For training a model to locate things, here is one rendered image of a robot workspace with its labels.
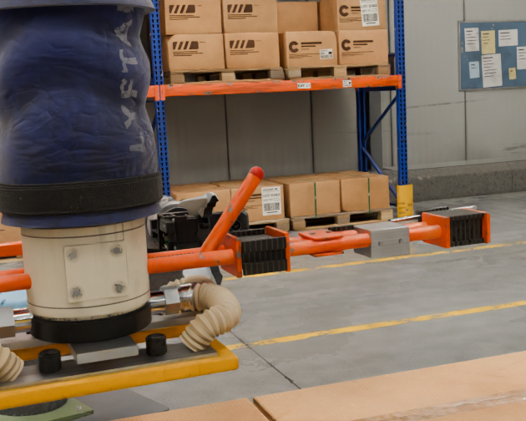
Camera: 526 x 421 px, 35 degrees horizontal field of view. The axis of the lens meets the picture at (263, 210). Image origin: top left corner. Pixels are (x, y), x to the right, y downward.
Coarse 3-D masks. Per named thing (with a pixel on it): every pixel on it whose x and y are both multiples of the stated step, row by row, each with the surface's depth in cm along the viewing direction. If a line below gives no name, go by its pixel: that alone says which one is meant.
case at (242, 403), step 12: (180, 408) 147; (192, 408) 147; (204, 408) 147; (216, 408) 146; (228, 408) 146; (240, 408) 146; (252, 408) 146; (120, 420) 143; (132, 420) 143; (144, 420) 143; (156, 420) 142; (168, 420) 142; (180, 420) 142; (192, 420) 142; (204, 420) 141; (216, 420) 141; (228, 420) 141; (240, 420) 141; (252, 420) 140; (264, 420) 140
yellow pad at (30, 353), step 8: (160, 328) 128; (168, 328) 129; (176, 328) 129; (184, 328) 129; (136, 336) 127; (144, 336) 127; (168, 336) 129; (176, 336) 129; (56, 344) 123; (64, 344) 123; (16, 352) 121; (24, 352) 121; (32, 352) 122; (64, 352) 123; (24, 360) 122
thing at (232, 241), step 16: (224, 240) 127; (240, 240) 127; (256, 240) 122; (272, 240) 123; (288, 240) 125; (240, 256) 122; (256, 256) 123; (272, 256) 124; (288, 256) 125; (240, 272) 122; (256, 272) 122
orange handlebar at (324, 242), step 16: (416, 224) 138; (304, 240) 131; (320, 240) 128; (336, 240) 129; (352, 240) 130; (368, 240) 130; (416, 240) 134; (0, 256) 139; (176, 256) 121; (192, 256) 121; (208, 256) 122; (224, 256) 122; (0, 272) 116; (16, 272) 117; (160, 272) 120; (0, 288) 112; (16, 288) 113
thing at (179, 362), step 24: (48, 360) 107; (72, 360) 113; (120, 360) 112; (144, 360) 111; (168, 360) 111; (192, 360) 112; (216, 360) 112; (0, 384) 104; (24, 384) 105; (48, 384) 105; (72, 384) 105; (96, 384) 106; (120, 384) 107; (144, 384) 109; (0, 408) 102
